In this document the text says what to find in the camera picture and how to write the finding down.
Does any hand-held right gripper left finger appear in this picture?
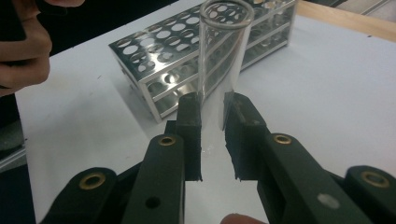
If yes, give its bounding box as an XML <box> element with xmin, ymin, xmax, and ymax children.
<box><xmin>120</xmin><ymin>91</ymin><xmax>203</xmax><ymax>224</ymax></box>

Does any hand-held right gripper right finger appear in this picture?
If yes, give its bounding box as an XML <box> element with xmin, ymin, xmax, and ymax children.
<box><xmin>223</xmin><ymin>92</ymin><xmax>372</xmax><ymax>224</ymax></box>

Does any silver metal test tube rack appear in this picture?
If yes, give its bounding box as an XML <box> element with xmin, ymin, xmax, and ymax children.
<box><xmin>107</xmin><ymin>0</ymin><xmax>298</xmax><ymax>124</ymax></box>

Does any clear glass test tube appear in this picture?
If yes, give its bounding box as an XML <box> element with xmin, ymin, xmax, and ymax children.
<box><xmin>197</xmin><ymin>0</ymin><xmax>256</xmax><ymax>132</ymax></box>

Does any white table board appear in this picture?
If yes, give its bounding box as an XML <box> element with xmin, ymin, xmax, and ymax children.
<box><xmin>14</xmin><ymin>0</ymin><xmax>396</xmax><ymax>224</ymax></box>

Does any wooden table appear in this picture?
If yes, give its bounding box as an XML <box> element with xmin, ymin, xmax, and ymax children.
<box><xmin>295</xmin><ymin>0</ymin><xmax>396</xmax><ymax>43</ymax></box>

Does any aluminium floor rail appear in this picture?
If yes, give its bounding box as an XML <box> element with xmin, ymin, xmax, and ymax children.
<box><xmin>0</xmin><ymin>146</ymin><xmax>27</xmax><ymax>174</ymax></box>

